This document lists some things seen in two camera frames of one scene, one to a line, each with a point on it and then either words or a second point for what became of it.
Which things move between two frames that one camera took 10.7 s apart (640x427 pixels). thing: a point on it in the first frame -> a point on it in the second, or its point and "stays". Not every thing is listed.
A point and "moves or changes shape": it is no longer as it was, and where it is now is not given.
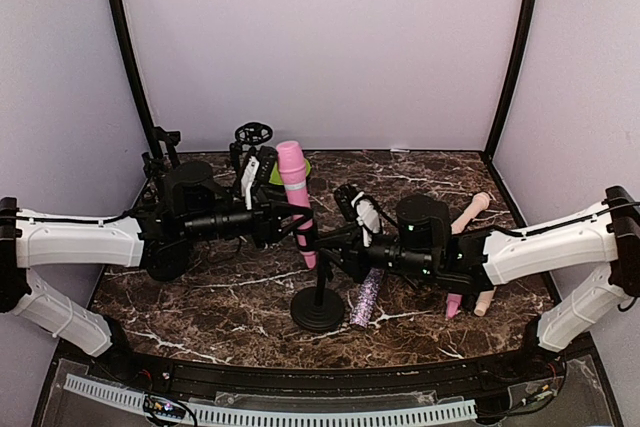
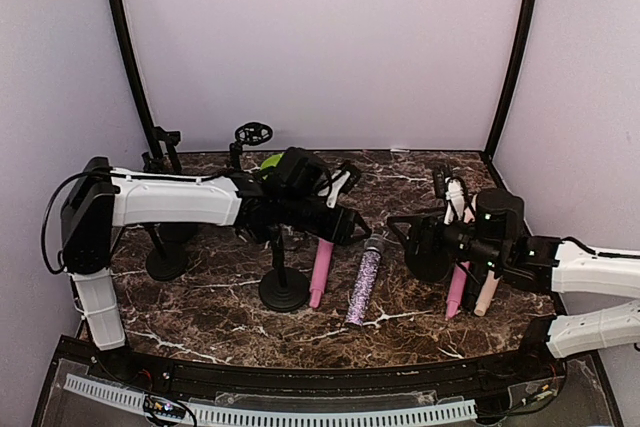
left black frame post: x=125 y=38 stays
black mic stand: x=318 y=308 -> x=283 y=289
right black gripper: x=353 y=263 -> x=433 y=223
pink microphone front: x=293 y=171 moves or changes shape
